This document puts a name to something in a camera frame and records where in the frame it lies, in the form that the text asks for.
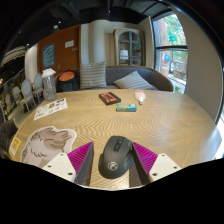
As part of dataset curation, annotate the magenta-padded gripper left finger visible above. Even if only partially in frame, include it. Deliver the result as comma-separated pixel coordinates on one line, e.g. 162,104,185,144
41,140,95,187

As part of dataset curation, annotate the upright striped cushion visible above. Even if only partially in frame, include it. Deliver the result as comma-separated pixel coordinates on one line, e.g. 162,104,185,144
79,60,108,90

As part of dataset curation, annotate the black computer mouse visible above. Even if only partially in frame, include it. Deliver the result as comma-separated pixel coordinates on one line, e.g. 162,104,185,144
98,135,135,180

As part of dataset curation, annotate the grey curved sofa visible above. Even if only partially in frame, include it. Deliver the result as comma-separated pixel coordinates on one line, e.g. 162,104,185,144
78,65,175,93

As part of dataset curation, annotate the cat-shaped mouse pad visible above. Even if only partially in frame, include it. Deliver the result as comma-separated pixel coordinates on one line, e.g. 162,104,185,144
20,125,78,169

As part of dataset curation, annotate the dark grey tufted chair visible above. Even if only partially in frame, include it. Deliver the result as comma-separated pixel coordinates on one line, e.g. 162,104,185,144
0,119,19,159

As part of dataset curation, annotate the yellow square sticker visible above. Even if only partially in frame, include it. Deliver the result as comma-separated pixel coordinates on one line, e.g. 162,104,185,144
8,137,22,158

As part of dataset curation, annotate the small white sign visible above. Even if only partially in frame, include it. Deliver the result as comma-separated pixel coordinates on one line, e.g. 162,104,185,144
64,39,75,49

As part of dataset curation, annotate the brown wooden door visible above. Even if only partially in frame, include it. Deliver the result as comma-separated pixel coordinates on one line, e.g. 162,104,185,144
37,24,82,75

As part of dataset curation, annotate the black backpack with orange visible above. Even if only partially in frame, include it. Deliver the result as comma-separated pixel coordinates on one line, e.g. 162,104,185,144
55,69,80,93

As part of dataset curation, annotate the group of white chairs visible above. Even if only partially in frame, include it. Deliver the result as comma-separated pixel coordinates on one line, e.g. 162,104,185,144
0,73,44,114

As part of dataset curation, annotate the white sticker sheet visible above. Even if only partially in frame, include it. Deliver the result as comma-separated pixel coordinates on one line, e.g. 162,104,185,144
33,97,69,121

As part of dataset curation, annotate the small green blue box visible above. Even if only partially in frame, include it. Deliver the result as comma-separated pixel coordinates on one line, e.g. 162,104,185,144
115,103,138,113

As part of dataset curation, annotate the clear shaker bottle white lid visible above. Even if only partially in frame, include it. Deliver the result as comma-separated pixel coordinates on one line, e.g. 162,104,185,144
41,68,58,102

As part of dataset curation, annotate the blue poster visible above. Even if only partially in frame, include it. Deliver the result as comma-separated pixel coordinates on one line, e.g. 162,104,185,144
41,43,56,70

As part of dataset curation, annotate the arched glass-door cabinet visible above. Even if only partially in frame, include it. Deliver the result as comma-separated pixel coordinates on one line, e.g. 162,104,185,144
113,27,147,67

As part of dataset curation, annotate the large black-framed window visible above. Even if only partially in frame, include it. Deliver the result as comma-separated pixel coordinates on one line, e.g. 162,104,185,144
151,13,189,95

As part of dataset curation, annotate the small white pink tube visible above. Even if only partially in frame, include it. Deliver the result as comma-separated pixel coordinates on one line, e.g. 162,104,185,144
134,89,147,105

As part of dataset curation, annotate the flat-lying striped cushion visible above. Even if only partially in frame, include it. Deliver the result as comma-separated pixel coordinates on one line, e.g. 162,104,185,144
112,70,155,91

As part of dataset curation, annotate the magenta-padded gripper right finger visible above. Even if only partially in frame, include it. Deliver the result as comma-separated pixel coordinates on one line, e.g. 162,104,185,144
131,142,183,186

